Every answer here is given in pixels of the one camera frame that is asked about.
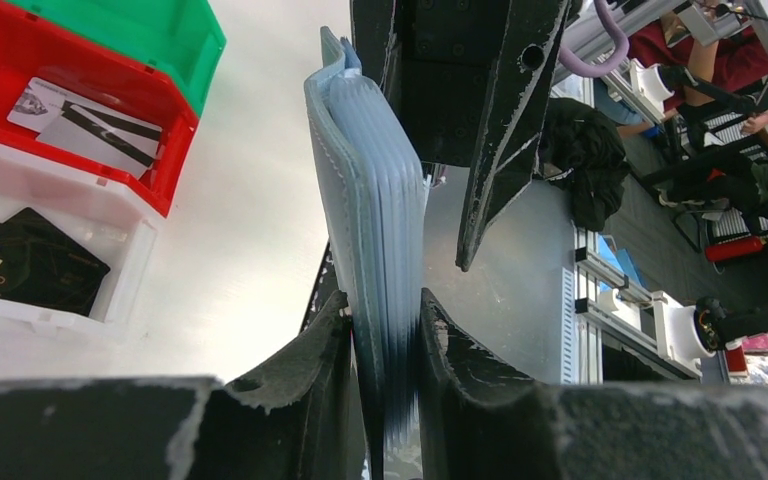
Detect seated person red shirt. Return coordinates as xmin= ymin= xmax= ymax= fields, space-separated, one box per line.
xmin=607 ymin=12 xmax=768 ymax=137

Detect black card in white bin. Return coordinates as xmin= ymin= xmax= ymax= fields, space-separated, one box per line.
xmin=0 ymin=207 xmax=110 ymax=316

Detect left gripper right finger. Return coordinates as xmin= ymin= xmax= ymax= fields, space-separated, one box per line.
xmin=420 ymin=290 xmax=768 ymax=479

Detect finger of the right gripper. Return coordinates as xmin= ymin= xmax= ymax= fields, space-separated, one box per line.
xmin=350 ymin=0 xmax=510 ymax=166
xmin=455 ymin=1 xmax=570 ymax=272

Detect white bin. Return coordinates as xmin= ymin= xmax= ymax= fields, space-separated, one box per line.
xmin=0 ymin=144 xmax=163 ymax=337

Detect blue card holder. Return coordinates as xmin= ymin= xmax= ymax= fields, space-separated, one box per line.
xmin=303 ymin=27 xmax=428 ymax=479

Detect white card with stripe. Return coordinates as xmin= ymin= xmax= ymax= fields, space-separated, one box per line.
xmin=36 ymin=101 xmax=162 ymax=178

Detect green bin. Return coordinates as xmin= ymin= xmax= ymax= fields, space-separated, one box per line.
xmin=13 ymin=0 xmax=227 ymax=116

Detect white cards in red bin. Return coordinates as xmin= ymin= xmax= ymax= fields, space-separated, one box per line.
xmin=7 ymin=77 xmax=70 ymax=133

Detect black cloth pile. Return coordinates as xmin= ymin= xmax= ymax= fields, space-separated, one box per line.
xmin=539 ymin=98 xmax=631 ymax=232

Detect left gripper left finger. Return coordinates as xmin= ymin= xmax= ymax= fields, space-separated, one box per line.
xmin=0 ymin=292 xmax=350 ymax=479

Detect red bin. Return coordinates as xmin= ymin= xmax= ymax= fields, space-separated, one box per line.
xmin=0 ymin=1 xmax=199 ymax=216

